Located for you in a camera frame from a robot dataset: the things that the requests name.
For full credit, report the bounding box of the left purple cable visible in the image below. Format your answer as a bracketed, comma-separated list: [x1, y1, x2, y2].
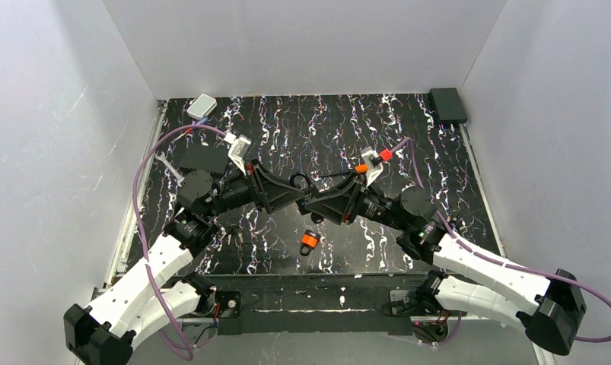
[132, 123, 231, 362]

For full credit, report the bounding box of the black box in corner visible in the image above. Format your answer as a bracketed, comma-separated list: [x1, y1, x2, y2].
[428, 87, 468, 125]

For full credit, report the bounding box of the orange padlock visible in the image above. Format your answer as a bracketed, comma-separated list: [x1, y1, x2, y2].
[299, 230, 321, 256]

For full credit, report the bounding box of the silver open-end wrench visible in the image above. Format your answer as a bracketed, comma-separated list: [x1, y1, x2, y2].
[154, 152, 184, 186]

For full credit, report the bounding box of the aluminium frame rail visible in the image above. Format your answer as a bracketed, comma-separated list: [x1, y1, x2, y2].
[105, 100, 168, 287]

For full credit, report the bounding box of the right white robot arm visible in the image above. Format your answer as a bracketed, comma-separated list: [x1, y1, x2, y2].
[301, 176, 587, 356]

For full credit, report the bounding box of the white rectangular box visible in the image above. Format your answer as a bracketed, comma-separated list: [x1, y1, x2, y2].
[186, 94, 218, 120]

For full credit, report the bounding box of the black flat box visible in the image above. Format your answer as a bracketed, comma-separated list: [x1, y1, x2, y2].
[179, 144, 229, 176]

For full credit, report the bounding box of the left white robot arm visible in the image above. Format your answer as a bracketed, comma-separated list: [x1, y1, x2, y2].
[63, 160, 305, 364]

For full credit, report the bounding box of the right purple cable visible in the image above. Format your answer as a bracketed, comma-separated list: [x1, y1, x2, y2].
[385, 137, 611, 348]

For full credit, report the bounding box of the bunch of black keys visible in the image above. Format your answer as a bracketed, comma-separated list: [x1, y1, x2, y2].
[221, 224, 243, 245]

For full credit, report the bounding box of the purple cable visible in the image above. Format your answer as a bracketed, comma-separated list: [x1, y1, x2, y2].
[132, 123, 231, 362]
[385, 137, 611, 348]

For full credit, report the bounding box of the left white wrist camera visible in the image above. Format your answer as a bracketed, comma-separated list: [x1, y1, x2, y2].
[224, 132, 251, 176]

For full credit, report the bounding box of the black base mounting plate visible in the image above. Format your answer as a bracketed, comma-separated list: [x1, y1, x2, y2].
[167, 274, 467, 338]

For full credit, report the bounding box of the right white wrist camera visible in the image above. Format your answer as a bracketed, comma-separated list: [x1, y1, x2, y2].
[361, 147, 393, 187]

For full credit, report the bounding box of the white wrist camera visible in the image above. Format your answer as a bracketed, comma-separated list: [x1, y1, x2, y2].
[224, 132, 251, 176]
[361, 147, 393, 187]

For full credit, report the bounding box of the blue red small screwdriver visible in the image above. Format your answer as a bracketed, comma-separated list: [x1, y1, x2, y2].
[184, 116, 210, 134]

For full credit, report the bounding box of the orange handle screwdriver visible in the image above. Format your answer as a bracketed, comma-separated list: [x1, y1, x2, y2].
[320, 163, 368, 178]

